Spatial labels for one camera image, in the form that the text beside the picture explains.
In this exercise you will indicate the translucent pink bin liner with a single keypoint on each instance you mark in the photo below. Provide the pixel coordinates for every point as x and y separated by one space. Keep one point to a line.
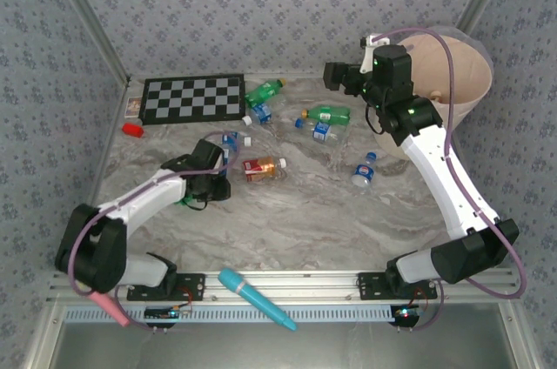
459 31

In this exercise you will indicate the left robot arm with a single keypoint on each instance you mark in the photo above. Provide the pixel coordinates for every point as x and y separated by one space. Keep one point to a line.
143 197

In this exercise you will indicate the black grey checkerboard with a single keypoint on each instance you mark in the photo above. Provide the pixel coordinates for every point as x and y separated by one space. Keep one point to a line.
191 99

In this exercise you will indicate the wide aluminium mounting rail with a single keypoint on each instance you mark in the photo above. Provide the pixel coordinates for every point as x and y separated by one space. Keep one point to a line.
313 286

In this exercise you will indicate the pink toy microphone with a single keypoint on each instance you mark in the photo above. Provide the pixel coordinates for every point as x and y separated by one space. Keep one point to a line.
111 306

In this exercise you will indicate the aluminium frame leg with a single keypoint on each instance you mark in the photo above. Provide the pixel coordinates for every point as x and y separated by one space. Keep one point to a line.
518 336
42 336

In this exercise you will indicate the small circuit board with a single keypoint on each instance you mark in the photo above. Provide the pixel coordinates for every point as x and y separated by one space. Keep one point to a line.
407 313
167 313

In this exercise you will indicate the small picture card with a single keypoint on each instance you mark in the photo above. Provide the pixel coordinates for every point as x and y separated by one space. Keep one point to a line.
134 108

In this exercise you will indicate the large green Sprite bottle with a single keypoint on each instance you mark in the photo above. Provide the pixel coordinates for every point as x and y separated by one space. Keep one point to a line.
263 91

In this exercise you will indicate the Pepsi bottle blue label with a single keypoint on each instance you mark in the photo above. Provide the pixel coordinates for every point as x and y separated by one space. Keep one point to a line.
362 173

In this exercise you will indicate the cream round waste bin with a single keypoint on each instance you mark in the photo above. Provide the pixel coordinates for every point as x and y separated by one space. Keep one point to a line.
470 77

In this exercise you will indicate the small red cylinder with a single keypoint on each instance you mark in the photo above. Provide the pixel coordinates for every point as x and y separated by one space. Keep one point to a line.
132 130

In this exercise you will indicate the white-capped blue-label clear bottle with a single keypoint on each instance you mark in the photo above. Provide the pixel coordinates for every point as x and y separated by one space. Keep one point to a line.
262 113
230 141

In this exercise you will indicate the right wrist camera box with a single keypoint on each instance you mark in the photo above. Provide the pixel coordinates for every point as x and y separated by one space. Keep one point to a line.
375 41

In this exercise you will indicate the blue-capped blue-label clear bottle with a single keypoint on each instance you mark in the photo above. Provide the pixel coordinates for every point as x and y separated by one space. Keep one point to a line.
323 130

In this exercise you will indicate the grey metal lower panel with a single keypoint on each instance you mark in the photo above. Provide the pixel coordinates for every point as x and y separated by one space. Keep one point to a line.
283 347

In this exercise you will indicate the small green crushed bottle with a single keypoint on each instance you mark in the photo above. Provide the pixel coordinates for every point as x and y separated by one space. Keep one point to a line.
185 202

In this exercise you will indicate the amber bottle red label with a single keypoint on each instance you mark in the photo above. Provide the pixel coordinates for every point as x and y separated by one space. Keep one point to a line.
260 169

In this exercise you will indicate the cyan marker pen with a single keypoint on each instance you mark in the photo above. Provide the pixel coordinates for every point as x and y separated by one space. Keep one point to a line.
252 297

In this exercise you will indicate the small green yellow-capped bottle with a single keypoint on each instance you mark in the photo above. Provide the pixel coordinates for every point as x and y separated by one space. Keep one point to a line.
326 115

